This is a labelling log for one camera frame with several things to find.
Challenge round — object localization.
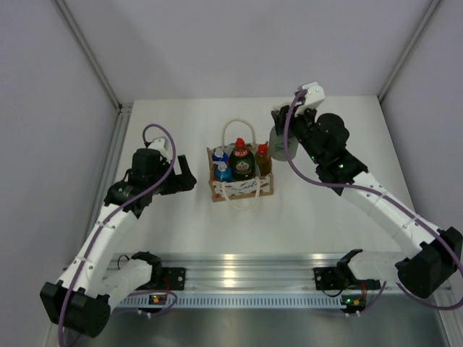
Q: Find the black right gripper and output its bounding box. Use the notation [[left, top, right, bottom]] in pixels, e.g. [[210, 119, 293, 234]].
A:
[[272, 103, 325, 166]]

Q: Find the grey-green pump soap bottle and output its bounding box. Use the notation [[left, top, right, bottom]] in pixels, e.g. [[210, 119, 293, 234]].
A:
[[268, 127, 299, 161]]

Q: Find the blue orange pump bottle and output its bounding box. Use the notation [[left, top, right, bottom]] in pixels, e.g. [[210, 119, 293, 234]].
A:
[[213, 161, 233, 182]]

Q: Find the yellow dish soap bottle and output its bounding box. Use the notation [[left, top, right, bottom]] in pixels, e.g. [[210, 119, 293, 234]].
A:
[[255, 143, 272, 177]]

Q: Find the large green dish soap bottle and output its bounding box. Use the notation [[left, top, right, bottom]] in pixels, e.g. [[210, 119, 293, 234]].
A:
[[229, 137, 255, 181]]

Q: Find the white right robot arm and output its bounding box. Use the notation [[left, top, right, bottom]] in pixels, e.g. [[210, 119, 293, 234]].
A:
[[271, 103, 462, 300]]

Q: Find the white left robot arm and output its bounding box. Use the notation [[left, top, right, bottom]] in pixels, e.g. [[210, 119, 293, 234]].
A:
[[40, 148, 197, 343]]

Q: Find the burlap watermelon canvas bag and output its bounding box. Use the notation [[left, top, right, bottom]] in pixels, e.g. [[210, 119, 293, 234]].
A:
[[207, 119, 274, 211]]

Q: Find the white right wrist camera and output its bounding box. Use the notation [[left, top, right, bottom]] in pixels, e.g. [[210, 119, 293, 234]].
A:
[[295, 82, 326, 115]]

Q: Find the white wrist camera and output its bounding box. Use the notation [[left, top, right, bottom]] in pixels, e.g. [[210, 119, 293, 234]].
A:
[[148, 137, 171, 160], [295, 82, 326, 115]]

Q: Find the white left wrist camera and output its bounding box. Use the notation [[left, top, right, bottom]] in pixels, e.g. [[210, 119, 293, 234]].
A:
[[148, 137, 171, 160]]

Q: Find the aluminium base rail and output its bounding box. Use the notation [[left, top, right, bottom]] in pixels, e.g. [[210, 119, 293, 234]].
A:
[[57, 252, 453, 292]]

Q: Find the white slotted cable duct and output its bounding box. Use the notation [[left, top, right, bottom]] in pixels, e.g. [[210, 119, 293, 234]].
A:
[[116, 292, 366, 310]]

